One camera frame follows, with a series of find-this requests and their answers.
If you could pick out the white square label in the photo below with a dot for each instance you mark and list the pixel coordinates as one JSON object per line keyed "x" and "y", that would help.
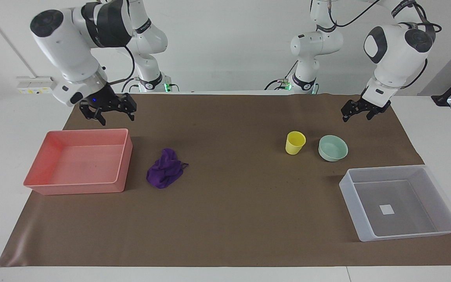
{"x": 386, "y": 209}

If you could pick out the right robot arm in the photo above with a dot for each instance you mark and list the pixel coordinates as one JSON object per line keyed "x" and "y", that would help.
{"x": 63, "y": 43}

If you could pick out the purple crumpled cloth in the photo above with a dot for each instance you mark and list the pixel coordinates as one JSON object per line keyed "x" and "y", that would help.
{"x": 166, "y": 169}

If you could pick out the clear plastic box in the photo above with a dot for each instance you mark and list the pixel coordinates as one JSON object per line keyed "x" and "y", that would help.
{"x": 399, "y": 201}

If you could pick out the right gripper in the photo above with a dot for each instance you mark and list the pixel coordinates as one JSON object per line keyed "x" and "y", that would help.
{"x": 102, "y": 98}

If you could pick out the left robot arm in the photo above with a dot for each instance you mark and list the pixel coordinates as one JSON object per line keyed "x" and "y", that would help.
{"x": 394, "y": 51}

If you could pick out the yellow plastic cup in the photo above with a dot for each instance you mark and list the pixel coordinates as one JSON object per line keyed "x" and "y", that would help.
{"x": 294, "y": 143}

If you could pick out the light green bowl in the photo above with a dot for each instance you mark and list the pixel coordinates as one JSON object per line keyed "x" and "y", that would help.
{"x": 332, "y": 149}

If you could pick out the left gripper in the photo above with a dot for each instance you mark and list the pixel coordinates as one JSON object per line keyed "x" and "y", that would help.
{"x": 367, "y": 101}

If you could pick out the pink plastic box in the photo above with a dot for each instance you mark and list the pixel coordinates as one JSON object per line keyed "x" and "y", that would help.
{"x": 80, "y": 161}

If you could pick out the white power strip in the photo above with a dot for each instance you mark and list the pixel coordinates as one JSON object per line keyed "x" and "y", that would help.
{"x": 35, "y": 84}

